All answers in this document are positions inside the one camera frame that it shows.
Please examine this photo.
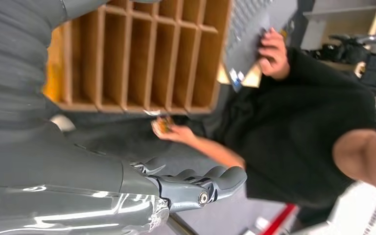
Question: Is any wooden slotted card organizer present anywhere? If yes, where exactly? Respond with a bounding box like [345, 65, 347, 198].
[44, 0, 234, 117]

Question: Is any chrome stanchion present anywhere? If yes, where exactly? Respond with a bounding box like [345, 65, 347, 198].
[166, 214, 199, 235]

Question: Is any seated person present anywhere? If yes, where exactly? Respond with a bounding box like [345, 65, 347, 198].
[150, 27, 376, 228]

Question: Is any red barrier belt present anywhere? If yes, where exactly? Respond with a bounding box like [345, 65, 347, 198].
[259, 203, 298, 235]

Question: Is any grey laptop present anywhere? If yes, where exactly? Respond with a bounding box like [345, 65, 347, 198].
[223, 0, 301, 94]

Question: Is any pale background desk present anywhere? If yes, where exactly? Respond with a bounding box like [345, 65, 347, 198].
[300, 0, 376, 51]

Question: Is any black background equipment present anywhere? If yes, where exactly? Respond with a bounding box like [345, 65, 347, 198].
[317, 30, 376, 90]

